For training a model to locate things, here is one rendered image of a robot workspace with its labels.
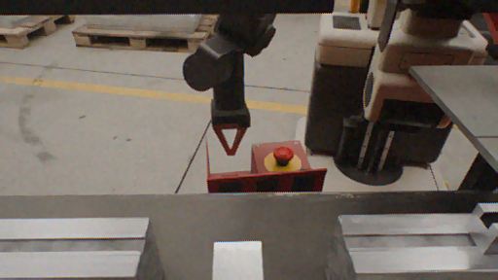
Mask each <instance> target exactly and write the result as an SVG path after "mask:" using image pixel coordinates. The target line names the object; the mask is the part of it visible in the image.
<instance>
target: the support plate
mask: <svg viewBox="0 0 498 280"><path fill-rule="evenodd" d="M409 72H410V74H411V75H412V76H413V77H414V79H415V80H417V81H418V83H419V84H420V85H421V86H422V87H423V88H424V90H425V91H426V92H427V93H428V94H429V96H430V97H431V98H432V99H433V100H434V101H435V102H436V103H437V105H438V106H440V107H441V110H443V111H444V112H445V114H446V115H447V117H448V118H450V119H451V121H452V122H453V123H454V124H455V125H456V126H457V128H458V129H459V130H460V131H461V132H462V133H463V135H464V136H466V137H467V139H468V140H469V141H470V143H471V144H473V145H474V148H476V149H477V150H478V152H480V154H481V155H482V156H483V157H484V158H485V160H486V161H487V162H488V163H489V164H490V165H491V166H492V168H493V169H494V170H496V173H497V174H498V138H476V137H475V136H498V65H437V66H411V67H410V69H409Z"/></svg>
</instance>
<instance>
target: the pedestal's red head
mask: <svg viewBox="0 0 498 280"><path fill-rule="evenodd" d="M205 144H206V183H207V193H317V192H322V191H323V187H324V180H325V176H326V174H327V173H328V168H316V169H309V168H311V167H310V165H309V163H308V159H307V157H306V155H305V153H304V149H303V147H302V142H301V140H289V141H278V142H266V143H256V144H252V156H251V171H231V172H221V173H211V174H210V163H209V154H208V144H207V136H206V135H205ZM279 147H286V148H290V149H292V150H293V152H294V155H295V156H298V158H299V159H300V160H301V161H302V167H301V169H307V170H298V171H278V172H270V171H267V168H266V167H265V164H264V162H265V158H266V157H267V156H268V155H269V154H270V153H272V152H274V149H276V148H279ZM262 172H268V173H262ZM223 175H231V176H223Z"/></svg>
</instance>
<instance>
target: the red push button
mask: <svg viewBox="0 0 498 280"><path fill-rule="evenodd" d="M273 155H274V158H275V159H277V163H278V165H279V166H282V167H284V166H286V165H288V163H289V161H290V160H291V159H293V158H294V152H293V150H292V149H290V148H286V147H279V148H276V149H274V152H273Z"/></svg>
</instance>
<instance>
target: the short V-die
mask: <svg viewBox="0 0 498 280"><path fill-rule="evenodd" d="M464 227H465V228H466V230H467V231H468V232H469V233H470V236H471V237H472V238H473V239H474V242H475V243H476V244H477V246H478V248H479V249H480V252H481V253H482V254H483V255H493V254H498V203H496V204H478V205H477V206H476V208H475V209H474V212H472V214H471V215H470V217H469V219H468V220H467V221H466V224H465V225H464Z"/></svg>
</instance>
